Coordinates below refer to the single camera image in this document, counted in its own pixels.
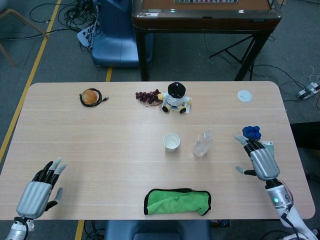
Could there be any black-headed plush doll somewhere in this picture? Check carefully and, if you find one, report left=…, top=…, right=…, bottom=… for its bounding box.
left=157, top=82, right=193, bottom=114

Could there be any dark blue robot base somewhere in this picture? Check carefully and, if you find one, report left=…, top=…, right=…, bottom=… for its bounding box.
left=103, top=219, right=212, bottom=240

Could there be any white floor power strip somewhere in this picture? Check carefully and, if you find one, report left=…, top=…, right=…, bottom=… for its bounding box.
left=76, top=23, right=101, bottom=48

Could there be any purple grape bunch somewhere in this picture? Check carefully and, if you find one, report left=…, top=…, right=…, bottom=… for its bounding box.
left=135, top=88, right=162, bottom=109

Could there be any black coiled usb cable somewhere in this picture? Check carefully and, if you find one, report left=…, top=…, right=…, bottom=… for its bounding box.
left=79, top=87, right=110, bottom=108

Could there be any green cloth with black trim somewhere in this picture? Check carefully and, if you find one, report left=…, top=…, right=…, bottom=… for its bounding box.
left=143, top=188, right=212, bottom=216

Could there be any blue toy building block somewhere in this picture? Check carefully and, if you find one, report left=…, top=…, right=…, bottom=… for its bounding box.
left=241, top=125, right=262, bottom=142

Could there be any grey floor power strip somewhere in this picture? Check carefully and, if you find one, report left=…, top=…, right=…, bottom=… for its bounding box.
left=296, top=82, right=320, bottom=100

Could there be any orange translucent ball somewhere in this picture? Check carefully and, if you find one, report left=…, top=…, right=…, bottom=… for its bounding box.
left=82, top=89, right=99, bottom=105

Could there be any mahjong tile row showing faces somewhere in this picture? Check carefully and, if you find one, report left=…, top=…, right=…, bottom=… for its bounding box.
left=174, top=0, right=239, bottom=4

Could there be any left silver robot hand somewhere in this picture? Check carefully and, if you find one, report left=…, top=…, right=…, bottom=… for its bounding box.
left=16, top=156, right=68, bottom=220

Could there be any black floor cable bundle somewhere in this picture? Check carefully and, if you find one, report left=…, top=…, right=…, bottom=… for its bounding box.
left=29, top=0, right=101, bottom=52

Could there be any clear plastic bottle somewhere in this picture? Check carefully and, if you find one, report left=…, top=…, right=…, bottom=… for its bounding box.
left=192, top=130, right=215, bottom=158

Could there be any brown mahjong table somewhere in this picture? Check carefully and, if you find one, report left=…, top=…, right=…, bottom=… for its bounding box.
left=131, top=0, right=282, bottom=82

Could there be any printed card under doll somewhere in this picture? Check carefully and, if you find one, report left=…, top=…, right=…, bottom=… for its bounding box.
left=169, top=102, right=192, bottom=115

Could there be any white printed paper cup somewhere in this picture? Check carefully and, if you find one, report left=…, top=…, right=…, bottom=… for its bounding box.
left=162, top=133, right=181, bottom=153

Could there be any white round lid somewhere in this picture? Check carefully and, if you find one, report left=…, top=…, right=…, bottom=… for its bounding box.
left=237, top=89, right=253, bottom=103

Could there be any small green sachet packet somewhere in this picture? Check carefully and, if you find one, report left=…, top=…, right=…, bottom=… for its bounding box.
left=262, top=140, right=275, bottom=155

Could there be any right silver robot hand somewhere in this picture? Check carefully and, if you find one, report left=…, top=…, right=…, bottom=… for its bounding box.
left=234, top=134, right=281, bottom=182

